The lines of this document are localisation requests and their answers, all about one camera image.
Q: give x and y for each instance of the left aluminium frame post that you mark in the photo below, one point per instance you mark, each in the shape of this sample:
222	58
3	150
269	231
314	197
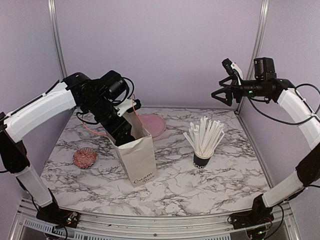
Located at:
56	37

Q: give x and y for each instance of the aluminium frame post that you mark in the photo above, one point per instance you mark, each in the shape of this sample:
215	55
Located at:
259	38
56	37

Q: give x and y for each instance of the black cup holding straws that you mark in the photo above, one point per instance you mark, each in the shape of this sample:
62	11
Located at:
200	162

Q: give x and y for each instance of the pink round plate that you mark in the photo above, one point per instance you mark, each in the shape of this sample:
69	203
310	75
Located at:
153	123

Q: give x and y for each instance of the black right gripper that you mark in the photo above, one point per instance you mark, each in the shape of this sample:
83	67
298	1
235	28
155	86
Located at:
228	89

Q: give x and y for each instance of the white paper takeout bag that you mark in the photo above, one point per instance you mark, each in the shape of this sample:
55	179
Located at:
137	157

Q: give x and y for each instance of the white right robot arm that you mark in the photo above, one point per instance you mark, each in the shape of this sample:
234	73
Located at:
268	87

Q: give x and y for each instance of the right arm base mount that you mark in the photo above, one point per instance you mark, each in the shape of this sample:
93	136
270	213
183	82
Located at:
247	219

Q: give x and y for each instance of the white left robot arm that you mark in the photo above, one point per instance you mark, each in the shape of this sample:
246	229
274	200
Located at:
106	98

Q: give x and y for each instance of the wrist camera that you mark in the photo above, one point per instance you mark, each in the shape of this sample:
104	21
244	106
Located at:
129	105
233	69

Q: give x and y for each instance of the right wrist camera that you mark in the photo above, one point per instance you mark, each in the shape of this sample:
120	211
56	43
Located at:
233	69

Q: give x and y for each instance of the aluminium front rail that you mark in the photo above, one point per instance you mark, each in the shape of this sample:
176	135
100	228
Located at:
98	226

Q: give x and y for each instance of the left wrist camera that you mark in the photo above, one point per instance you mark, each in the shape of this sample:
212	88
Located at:
129	105

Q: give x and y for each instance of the right aluminium frame post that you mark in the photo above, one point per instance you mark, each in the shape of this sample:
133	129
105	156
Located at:
259	38

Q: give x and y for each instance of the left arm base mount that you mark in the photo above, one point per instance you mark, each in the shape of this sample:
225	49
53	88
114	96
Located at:
56	215

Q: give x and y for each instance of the bundle of white wrapped straws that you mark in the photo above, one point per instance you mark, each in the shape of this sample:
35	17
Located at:
205	136

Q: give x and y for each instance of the red patterned small bowl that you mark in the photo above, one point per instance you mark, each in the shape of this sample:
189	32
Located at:
84	157

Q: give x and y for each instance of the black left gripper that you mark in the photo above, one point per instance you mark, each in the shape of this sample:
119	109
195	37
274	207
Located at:
117	129

